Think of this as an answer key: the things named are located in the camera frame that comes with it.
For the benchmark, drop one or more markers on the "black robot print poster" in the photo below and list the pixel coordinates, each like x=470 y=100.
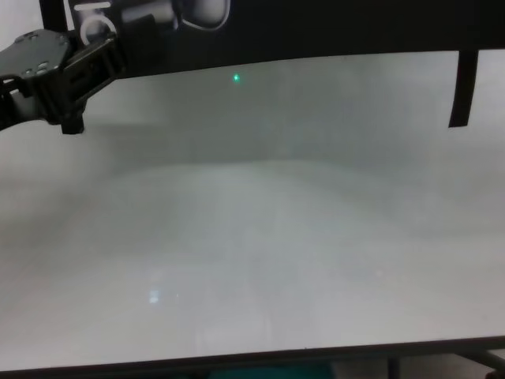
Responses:
x=335 y=27

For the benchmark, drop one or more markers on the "dark metal table leg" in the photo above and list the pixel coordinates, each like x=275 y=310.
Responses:
x=392 y=369

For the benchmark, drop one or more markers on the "black tape frame outline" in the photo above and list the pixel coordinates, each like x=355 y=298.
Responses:
x=463 y=98

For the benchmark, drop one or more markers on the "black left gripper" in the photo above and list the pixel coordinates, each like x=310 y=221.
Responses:
x=27 y=59

